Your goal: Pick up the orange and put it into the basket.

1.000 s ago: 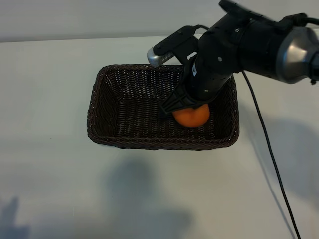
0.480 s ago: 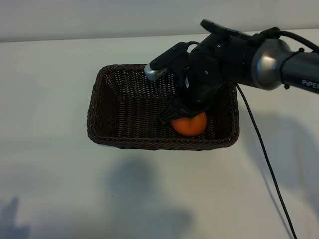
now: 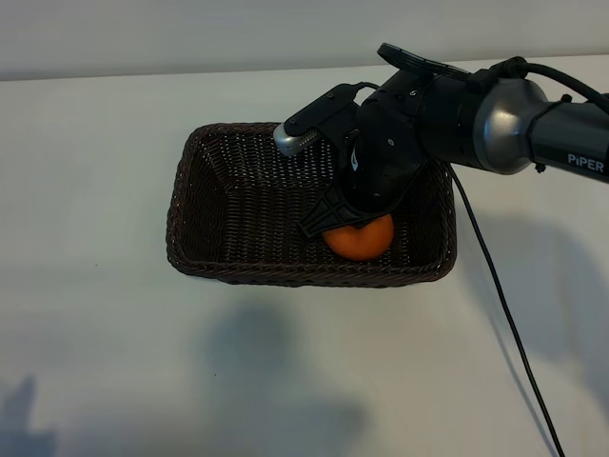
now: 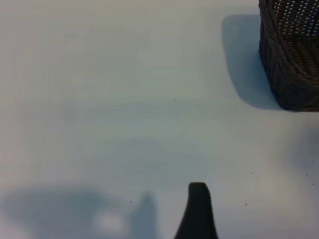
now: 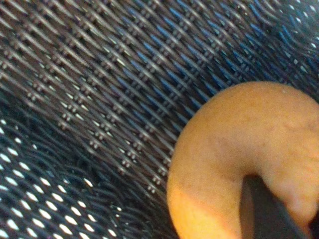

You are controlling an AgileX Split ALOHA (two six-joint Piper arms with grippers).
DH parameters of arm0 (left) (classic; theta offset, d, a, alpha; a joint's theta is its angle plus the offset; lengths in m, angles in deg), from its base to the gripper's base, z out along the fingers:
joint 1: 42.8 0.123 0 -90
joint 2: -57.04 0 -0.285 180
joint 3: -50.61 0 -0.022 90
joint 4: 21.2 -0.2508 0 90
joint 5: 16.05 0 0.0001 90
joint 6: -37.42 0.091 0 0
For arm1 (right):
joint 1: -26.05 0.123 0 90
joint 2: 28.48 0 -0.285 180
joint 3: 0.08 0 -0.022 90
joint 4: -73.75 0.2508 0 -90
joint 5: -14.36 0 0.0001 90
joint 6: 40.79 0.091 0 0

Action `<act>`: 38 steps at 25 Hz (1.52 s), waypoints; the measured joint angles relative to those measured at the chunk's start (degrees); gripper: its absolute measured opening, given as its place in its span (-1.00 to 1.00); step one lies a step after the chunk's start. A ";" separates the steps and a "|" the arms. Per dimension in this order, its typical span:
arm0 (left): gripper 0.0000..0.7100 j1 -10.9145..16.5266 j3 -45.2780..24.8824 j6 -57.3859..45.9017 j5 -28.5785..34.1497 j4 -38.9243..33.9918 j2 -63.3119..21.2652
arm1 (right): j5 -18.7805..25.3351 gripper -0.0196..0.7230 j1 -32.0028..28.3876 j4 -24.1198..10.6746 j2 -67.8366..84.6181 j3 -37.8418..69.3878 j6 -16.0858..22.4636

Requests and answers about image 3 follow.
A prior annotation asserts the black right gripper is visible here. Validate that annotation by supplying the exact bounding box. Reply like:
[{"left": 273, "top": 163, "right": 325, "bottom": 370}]
[{"left": 298, "top": 75, "right": 430, "bottom": 240}]

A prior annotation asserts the orange fruit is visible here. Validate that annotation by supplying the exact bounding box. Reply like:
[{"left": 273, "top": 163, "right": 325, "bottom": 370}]
[{"left": 322, "top": 212, "right": 396, "bottom": 262}]

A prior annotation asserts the dark brown wicker basket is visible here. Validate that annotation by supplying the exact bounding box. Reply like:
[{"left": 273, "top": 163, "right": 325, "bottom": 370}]
[{"left": 165, "top": 121, "right": 459, "bottom": 287}]

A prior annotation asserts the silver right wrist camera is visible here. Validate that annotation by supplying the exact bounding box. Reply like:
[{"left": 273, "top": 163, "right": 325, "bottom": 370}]
[{"left": 272, "top": 121, "right": 334, "bottom": 158}]

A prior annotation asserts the thin black hanging cable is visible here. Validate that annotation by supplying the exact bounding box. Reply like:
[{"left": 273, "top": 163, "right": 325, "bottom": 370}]
[{"left": 446, "top": 164, "right": 567, "bottom": 457}]

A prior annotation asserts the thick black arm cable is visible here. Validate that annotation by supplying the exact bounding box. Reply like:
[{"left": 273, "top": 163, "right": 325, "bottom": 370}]
[{"left": 470, "top": 55, "right": 609, "bottom": 109}]

